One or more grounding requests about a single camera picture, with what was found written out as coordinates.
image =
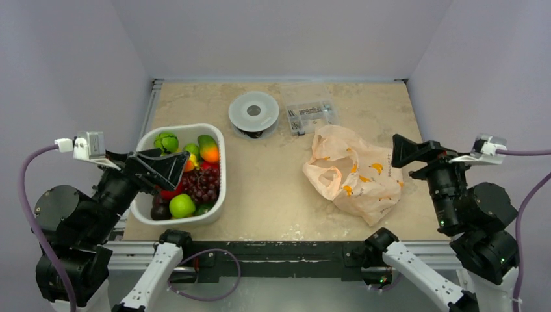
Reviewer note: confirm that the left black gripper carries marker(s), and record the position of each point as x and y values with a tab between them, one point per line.
162	171

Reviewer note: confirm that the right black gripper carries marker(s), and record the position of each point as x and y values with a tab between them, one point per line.
430	156

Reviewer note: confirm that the red orange fake fruit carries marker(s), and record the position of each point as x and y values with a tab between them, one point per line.
191	164

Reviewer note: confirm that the green fake fruit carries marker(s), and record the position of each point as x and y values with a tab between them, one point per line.
167	142

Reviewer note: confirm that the orange printed plastic bag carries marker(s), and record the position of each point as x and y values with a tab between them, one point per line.
356	176

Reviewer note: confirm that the green orange mango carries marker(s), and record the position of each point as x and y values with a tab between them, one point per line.
208	149

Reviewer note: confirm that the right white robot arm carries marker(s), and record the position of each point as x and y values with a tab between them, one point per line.
474	218

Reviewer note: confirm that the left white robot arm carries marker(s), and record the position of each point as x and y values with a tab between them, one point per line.
76	226

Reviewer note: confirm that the small green lime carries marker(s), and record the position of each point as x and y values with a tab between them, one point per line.
192	149

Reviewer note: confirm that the large green apple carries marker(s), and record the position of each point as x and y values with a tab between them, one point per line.
182	206

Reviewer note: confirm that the red apple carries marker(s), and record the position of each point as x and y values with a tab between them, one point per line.
209	166

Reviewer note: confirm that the red purple grape bunch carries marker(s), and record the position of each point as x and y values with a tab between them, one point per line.
202	185

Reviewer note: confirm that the dark brown plum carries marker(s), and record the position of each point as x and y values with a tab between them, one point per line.
160	209

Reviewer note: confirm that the white plastic basket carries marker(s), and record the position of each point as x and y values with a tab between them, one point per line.
141	205

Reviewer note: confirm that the grey filament spool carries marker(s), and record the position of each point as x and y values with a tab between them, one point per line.
254	115

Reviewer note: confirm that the clear screw organizer box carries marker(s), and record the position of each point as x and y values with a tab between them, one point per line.
308	106

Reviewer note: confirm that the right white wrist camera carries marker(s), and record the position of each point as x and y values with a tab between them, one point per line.
484	151

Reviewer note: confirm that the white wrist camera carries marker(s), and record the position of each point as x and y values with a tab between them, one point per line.
89	146
484	151

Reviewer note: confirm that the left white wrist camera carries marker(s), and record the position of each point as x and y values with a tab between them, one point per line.
89	146

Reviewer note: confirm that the aluminium frame rail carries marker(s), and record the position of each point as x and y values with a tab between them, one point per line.
135	255

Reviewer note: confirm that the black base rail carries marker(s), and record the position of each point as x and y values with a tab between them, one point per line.
346	260

